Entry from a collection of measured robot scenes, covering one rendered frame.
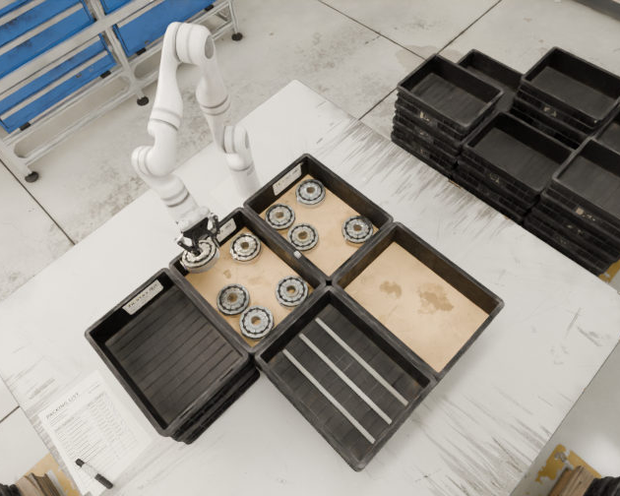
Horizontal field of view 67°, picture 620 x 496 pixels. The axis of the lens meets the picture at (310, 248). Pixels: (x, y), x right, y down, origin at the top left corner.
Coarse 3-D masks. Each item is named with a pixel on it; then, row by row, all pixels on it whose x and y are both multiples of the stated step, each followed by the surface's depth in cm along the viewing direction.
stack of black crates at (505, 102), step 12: (468, 60) 262; (480, 60) 259; (492, 60) 253; (480, 72) 264; (492, 72) 258; (504, 72) 253; (516, 72) 248; (504, 84) 258; (516, 84) 253; (504, 96) 254; (504, 108) 250
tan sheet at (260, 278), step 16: (224, 256) 153; (272, 256) 152; (208, 272) 151; (224, 272) 151; (240, 272) 150; (256, 272) 150; (272, 272) 150; (288, 272) 149; (208, 288) 148; (256, 288) 147; (272, 288) 147; (256, 304) 145; (272, 304) 144; (256, 320) 142
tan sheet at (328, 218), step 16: (288, 192) 164; (304, 208) 160; (320, 208) 160; (336, 208) 160; (320, 224) 157; (336, 224) 157; (320, 240) 154; (336, 240) 154; (320, 256) 151; (336, 256) 151
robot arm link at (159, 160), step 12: (156, 120) 111; (156, 132) 110; (168, 132) 111; (156, 144) 109; (168, 144) 111; (144, 156) 110; (156, 156) 108; (168, 156) 110; (144, 168) 111; (156, 168) 109; (168, 168) 111
